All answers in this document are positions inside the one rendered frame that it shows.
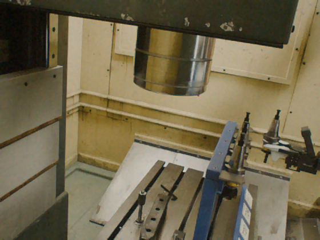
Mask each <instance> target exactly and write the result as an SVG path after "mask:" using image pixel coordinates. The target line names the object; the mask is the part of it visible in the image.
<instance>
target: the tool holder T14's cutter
mask: <svg viewBox="0 0 320 240"><path fill-rule="evenodd" d="M237 192H238V190H237V188H236V189H230V188H228V187H226V185H224V187H223V191H222V194H221V195H222V196H223V197H226V200H231V199H232V198H234V200H235V199H236V197H237Z"/></svg>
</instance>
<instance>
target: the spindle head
mask: <svg viewBox="0 0 320 240"><path fill-rule="evenodd" d="M298 1H299V0H0V6H1V7H8V8H11V7H12V8H16V9H23V10H30V11H37V12H42V13H48V14H55V15H66V16H71V17H78V18H86V19H92V20H96V21H104V22H111V23H118V24H123V25H130V26H137V27H144V28H152V29H160V30H167V31H174V32H178V33H185V34H192V35H200V36H204V37H212V38H216V39H222V40H227V41H233V42H240V43H248V44H252V45H260V46H267V47H274V48H278V49H282V48H283V45H287V44H288V42H289V39H290V34H291V33H293V32H294V30H295V26H294V25H293V23H294V20H295V15H296V10H297V6H298Z"/></svg>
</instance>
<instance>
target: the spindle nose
mask: <svg viewBox="0 0 320 240"><path fill-rule="evenodd" d="M216 40H217V39H216V38H212V37H204V36H200V35H192V34H185V33H178V32H174V31H167V30H160V29H152V28H144V27H137V30H136V38H135V49H134V61H133V82H134V83H135V84H136V85H137V86H138V87H140V88H142V89H144V90H147V91H151V92H154V93H159V94H165V95H174V96H195V95H200V94H203V93H204V92H205V91H206V89H207V84H208V83H209V79H210V73H211V66H212V62H213V56H214V50H215V44H216Z"/></svg>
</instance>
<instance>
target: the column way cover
mask: <svg viewBox="0 0 320 240"><path fill-rule="evenodd" d="M62 68H63V66H57V67H54V68H50V69H48V68H45V67H35V68H32V69H27V70H22V71H16V72H13V73H8V74H2V75H0V240H12V239H13V238H14V237H15V236H17V235H18V234H19V233H21V232H22V231H23V230H24V229H25V228H26V227H27V226H28V225H29V224H31V223H32V222H33V221H34V220H35V219H37V218H38V217H40V216H41V215H42V214H43V213H44V212H45V211H46V210H47V209H48V208H50V207H51V206H52V205H53V204H55V203H56V168H57V164H58V162H59V155H58V142H59V120H60V119H61V118H62Z"/></svg>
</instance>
